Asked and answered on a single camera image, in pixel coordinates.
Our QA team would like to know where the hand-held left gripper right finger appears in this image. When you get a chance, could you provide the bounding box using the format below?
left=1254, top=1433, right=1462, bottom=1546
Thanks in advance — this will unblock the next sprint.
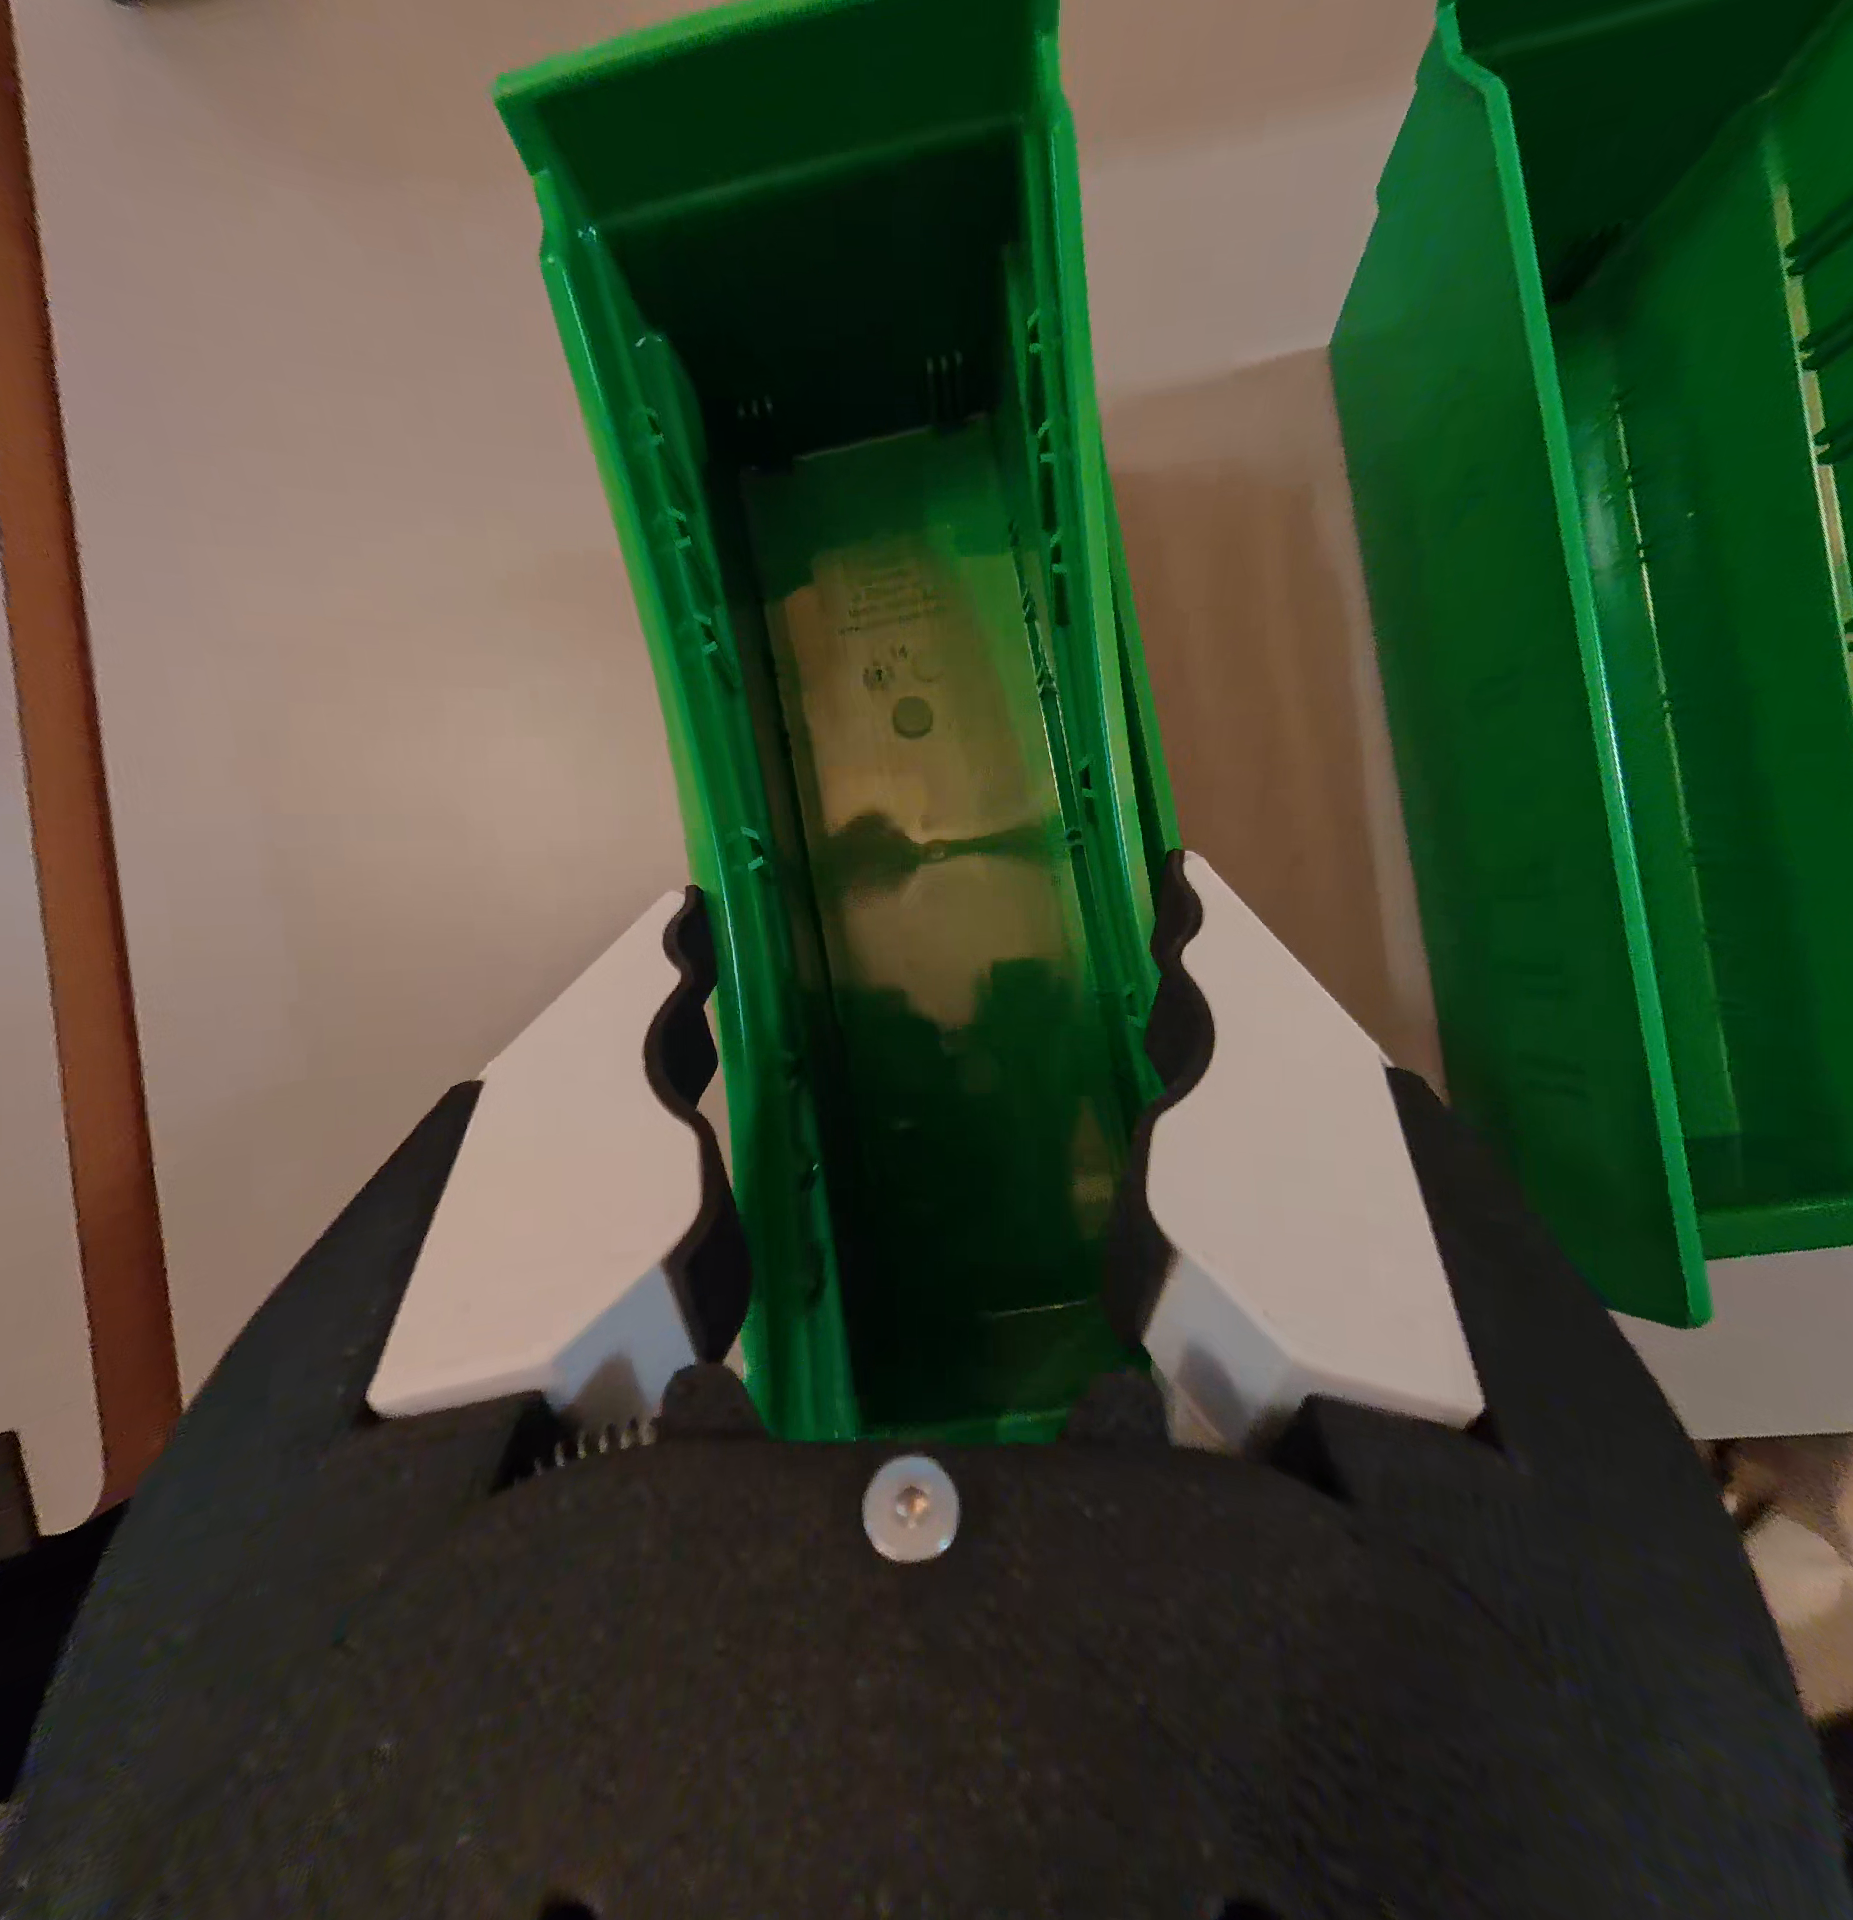
left=1107, top=851, right=1484, bottom=1446

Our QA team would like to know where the green plastic bin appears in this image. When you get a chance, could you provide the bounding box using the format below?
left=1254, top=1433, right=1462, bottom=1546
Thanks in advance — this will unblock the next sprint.
left=1328, top=0, right=1853, bottom=1325
left=494, top=0, right=1184, bottom=1443

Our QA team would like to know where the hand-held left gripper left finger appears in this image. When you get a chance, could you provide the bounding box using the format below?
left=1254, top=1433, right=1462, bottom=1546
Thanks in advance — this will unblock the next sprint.
left=364, top=885, right=754, bottom=1427

